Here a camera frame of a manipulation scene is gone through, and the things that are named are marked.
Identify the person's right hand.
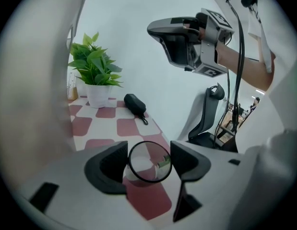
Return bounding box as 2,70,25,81
182,23,208,42

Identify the person's white t-shirt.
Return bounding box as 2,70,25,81
201,0,297,230

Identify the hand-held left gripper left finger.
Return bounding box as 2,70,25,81
24,140,149,230

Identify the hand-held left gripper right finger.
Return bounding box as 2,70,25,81
150,140,257,230

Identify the wooden office desk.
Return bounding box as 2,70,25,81
220,109,252,140

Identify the black office chair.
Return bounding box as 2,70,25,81
187,82,239,153

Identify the green potted plant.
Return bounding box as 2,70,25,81
67,31,124,109

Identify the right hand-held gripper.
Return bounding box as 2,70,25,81
146,7,236,78

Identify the small dark glass jar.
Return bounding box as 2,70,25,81
122,140,174,188

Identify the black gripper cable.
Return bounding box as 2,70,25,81
225,0,247,150

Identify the red white checkered tablecloth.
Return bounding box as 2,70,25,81
67,95,173,222

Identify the person's right forearm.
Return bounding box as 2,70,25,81
215,42,276,92

